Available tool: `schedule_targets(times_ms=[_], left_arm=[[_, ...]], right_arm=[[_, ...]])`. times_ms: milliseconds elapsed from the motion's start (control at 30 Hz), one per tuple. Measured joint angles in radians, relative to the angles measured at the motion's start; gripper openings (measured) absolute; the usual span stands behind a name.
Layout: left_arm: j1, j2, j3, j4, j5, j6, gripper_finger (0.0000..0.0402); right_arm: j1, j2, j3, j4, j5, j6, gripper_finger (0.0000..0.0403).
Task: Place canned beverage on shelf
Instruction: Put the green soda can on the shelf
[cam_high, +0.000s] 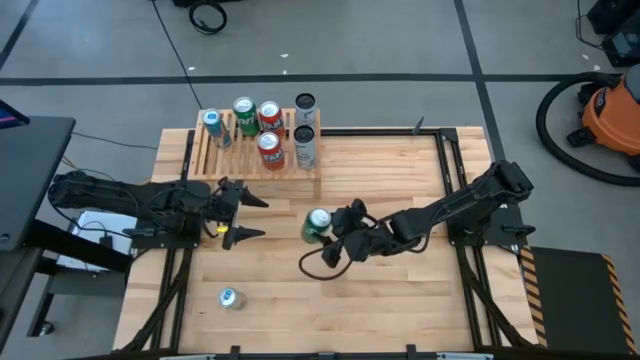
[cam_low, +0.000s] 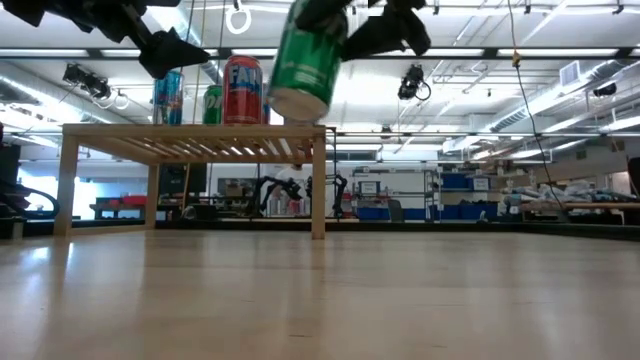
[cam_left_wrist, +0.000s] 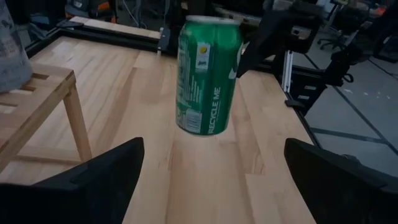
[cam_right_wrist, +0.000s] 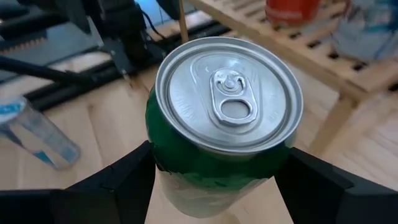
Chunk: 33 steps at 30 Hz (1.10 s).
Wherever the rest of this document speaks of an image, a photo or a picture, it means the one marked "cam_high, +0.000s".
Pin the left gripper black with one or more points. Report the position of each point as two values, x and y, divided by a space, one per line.
227 202

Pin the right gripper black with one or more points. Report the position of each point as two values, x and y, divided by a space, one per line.
367 242

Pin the green Sprite can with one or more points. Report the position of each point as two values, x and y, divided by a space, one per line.
315 227
246 116

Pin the red soda can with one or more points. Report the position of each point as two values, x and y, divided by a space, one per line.
270 150

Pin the slim blue silver can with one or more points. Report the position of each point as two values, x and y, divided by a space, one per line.
230 298
216 127

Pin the tall silver Celsius can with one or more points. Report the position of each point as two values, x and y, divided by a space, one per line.
305 107
305 147

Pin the orange Fanta can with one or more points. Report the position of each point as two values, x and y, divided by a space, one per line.
271 119

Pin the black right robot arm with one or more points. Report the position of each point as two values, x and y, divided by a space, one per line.
450 205

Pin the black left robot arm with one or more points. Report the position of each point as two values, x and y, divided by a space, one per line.
125 197

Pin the wooden slatted shelf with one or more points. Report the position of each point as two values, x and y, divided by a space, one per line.
235 160

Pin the black desk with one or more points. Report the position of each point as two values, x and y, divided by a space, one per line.
30 170

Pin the black floor box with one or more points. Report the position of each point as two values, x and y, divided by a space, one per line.
180 2

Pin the orange shop vacuum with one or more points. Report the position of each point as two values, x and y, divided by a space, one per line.
540 125
612 117

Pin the black mat with hazard stripes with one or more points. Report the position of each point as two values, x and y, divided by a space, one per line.
570 295

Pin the laptop screen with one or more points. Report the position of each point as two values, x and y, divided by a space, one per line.
9 117

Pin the black equipment cases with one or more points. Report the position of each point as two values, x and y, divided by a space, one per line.
620 45

